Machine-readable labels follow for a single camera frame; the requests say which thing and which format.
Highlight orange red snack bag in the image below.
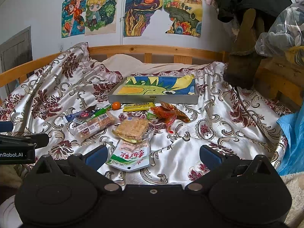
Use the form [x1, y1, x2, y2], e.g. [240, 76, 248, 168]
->
[146, 101, 190, 134]

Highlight black hanging garment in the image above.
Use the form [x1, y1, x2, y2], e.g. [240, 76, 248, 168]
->
[216, 0, 292, 25]

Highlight olive brown hanging trousers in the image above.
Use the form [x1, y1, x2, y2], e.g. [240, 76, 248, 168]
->
[224, 8, 264, 89]

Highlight blue white sachet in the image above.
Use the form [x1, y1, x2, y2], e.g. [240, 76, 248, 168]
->
[63, 111, 83, 123]

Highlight wooden bed frame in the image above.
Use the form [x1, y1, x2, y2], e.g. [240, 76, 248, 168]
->
[1, 45, 303, 109]

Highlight yellow snack packet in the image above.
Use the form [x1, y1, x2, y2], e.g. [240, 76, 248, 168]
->
[123, 102, 155, 112]

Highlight landscape fields drawing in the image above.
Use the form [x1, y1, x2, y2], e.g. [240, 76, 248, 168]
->
[163, 0, 203, 37]

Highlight cream pillow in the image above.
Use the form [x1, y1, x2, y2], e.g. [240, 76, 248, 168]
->
[102, 54, 208, 77]

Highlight clear-wrapped cracker pack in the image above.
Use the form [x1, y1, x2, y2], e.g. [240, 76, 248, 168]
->
[112, 117, 155, 144]

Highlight long biscuit bar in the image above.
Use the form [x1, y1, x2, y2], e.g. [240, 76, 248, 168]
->
[71, 112, 119, 143]

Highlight green stick snack packet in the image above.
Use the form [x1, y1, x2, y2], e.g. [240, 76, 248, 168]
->
[85, 104, 111, 122]

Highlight starry swirl drawing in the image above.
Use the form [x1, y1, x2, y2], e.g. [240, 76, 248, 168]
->
[123, 0, 163, 37]

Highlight floral satin bedspread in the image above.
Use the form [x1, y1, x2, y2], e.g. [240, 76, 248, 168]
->
[1, 43, 287, 186]

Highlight white green pouch snack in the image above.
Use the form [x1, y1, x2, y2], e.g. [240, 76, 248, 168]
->
[106, 139, 150, 172]

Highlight small orange fruit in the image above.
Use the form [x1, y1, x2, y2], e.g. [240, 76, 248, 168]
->
[112, 101, 122, 111]

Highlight anime girl orange drawing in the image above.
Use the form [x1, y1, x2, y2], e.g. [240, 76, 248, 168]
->
[61, 0, 87, 38]

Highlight blue plastic bag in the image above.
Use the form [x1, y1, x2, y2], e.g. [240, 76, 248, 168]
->
[277, 109, 303, 176]

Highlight grey door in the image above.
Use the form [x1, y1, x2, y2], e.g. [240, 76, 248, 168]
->
[0, 26, 34, 95]

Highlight grey tray with colourful liner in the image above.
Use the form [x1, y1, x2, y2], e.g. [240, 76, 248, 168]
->
[108, 74, 199, 105]

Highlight blond boy drawing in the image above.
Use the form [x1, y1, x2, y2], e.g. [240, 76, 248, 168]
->
[85, 0, 117, 36]

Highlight clear plastic bag of clothes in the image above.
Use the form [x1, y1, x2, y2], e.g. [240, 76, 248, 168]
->
[255, 0, 303, 66]

